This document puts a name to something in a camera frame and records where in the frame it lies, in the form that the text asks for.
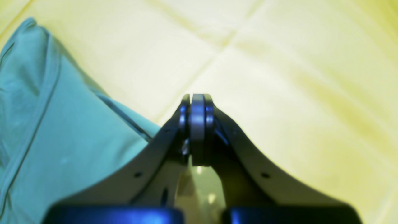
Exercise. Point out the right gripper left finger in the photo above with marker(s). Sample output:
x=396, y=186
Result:
x=151, y=179

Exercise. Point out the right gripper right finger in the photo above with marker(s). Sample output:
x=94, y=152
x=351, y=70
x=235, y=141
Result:
x=248, y=177

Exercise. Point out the green T-shirt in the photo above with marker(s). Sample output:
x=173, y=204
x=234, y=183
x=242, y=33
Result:
x=60, y=133

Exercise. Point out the yellow table cloth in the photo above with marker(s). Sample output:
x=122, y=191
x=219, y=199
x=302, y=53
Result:
x=313, y=83

